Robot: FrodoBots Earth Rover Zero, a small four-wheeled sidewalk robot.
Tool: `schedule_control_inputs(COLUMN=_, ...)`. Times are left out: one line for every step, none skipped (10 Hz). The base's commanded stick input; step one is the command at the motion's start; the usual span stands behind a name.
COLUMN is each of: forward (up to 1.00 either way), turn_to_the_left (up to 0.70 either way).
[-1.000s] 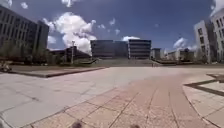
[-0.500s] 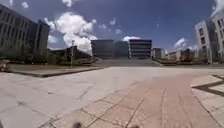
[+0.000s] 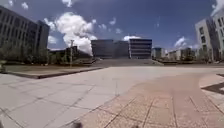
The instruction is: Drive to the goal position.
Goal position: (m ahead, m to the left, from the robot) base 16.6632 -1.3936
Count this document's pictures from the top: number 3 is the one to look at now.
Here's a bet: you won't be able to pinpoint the grey tiled plaza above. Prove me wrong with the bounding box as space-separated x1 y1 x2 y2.
0 65 224 128

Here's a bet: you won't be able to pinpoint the reddish tiled paving band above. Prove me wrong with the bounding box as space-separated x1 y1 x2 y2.
68 72 224 128

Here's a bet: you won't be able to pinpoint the dark glass building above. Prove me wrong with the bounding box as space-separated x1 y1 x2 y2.
0 5 51 64

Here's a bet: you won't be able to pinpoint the raised lawn bed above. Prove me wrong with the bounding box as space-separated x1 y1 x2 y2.
2 64 104 80

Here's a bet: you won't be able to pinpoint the pale pole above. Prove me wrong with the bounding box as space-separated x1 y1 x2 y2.
69 39 75 68

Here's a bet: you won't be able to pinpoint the row of trees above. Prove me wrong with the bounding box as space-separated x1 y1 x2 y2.
0 42 51 66

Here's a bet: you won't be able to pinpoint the wide steps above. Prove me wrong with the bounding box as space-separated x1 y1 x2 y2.
87 58 164 68

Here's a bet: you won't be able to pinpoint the blue-grey banded building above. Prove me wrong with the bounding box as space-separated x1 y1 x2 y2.
90 37 153 60

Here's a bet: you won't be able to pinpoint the pale tall building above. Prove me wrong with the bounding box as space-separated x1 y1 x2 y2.
194 7 224 62

